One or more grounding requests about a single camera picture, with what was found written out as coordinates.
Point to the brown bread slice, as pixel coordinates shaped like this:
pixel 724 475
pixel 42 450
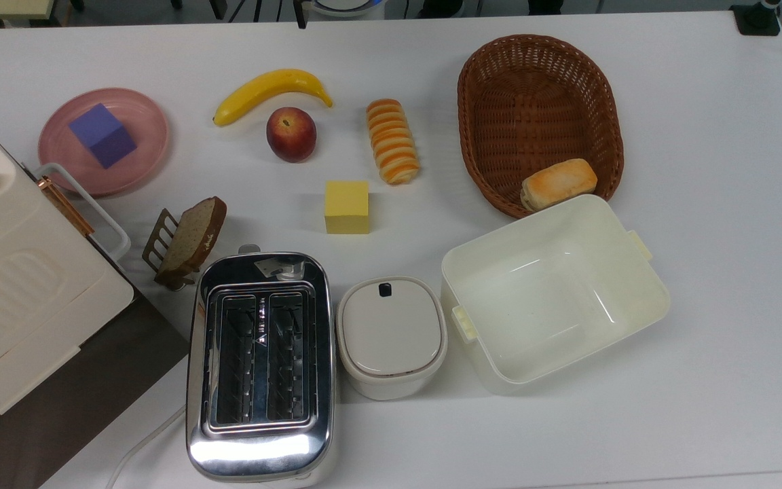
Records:
pixel 192 238

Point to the copper latch strip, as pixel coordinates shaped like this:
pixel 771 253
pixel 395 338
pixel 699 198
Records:
pixel 65 207

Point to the small white lidded container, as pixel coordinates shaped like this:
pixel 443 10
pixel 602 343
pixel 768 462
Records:
pixel 391 333

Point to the chrome two-slot toaster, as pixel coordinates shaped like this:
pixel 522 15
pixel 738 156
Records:
pixel 262 448

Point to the purple cube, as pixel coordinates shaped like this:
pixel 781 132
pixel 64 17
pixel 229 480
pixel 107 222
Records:
pixel 102 136

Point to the yellow cube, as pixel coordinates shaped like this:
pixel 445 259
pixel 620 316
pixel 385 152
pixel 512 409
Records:
pixel 347 204

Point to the red peach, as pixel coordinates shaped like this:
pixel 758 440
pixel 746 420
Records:
pixel 291 134

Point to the brown toast rack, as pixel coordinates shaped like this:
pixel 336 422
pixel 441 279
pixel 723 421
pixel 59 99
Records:
pixel 155 239

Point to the white and blue robot base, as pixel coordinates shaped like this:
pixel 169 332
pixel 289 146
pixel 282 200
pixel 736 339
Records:
pixel 347 7

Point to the toasted square bun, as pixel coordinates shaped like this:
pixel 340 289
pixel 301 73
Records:
pixel 559 183

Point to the yellow banana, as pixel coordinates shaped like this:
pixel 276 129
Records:
pixel 269 85

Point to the cream open plastic bin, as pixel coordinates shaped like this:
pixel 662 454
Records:
pixel 554 299

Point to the pink plate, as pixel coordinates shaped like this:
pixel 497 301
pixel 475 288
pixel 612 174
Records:
pixel 141 119

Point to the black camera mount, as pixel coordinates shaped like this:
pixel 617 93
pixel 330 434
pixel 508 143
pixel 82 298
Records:
pixel 756 19

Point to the striped orange bread roll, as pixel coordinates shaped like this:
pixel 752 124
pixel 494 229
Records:
pixel 392 141

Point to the brown wicker basket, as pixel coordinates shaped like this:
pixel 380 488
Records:
pixel 533 102

